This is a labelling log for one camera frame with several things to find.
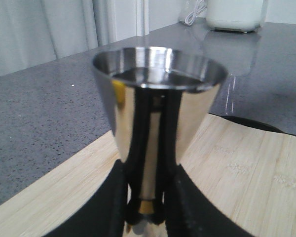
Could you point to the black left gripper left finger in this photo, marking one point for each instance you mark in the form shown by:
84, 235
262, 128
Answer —
103, 214

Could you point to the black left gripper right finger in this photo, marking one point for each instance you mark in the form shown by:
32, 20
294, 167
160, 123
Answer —
188, 213

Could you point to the steel double jigger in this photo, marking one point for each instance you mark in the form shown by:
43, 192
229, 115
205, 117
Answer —
156, 99

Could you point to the bamboo cutting board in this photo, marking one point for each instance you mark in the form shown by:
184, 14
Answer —
248, 174

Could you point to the grey curtain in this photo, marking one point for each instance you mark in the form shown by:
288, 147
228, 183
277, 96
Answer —
34, 32

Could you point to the white appliance on counter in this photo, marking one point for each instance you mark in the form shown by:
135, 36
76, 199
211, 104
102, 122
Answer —
236, 15

